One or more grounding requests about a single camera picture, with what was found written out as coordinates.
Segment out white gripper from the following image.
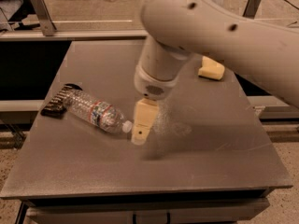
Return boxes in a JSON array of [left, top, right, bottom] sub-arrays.
[[131, 65, 178, 145]]

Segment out clear plastic water bottle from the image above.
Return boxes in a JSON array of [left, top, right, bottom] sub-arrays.
[[64, 90, 133, 133]]

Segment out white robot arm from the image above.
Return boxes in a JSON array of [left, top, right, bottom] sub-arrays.
[[132, 0, 299, 145]]

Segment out black rxbar chocolate bar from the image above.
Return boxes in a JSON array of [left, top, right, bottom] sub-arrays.
[[40, 83, 81, 119]]

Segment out yellow sponge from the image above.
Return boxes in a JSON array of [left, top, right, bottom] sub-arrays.
[[198, 56, 225, 80]]

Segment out cabinet under table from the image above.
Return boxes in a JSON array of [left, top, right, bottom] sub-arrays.
[[16, 189, 269, 224]]

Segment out metal rail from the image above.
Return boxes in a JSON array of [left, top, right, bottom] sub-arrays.
[[0, 30, 148, 42]]

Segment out left metal bracket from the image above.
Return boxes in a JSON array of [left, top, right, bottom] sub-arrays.
[[30, 0, 56, 36]]

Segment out metal bracket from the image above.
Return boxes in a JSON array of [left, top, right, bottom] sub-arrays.
[[243, 0, 262, 19], [30, 0, 56, 36]]

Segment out right metal bracket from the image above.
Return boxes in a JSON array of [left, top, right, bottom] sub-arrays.
[[243, 0, 262, 19]]

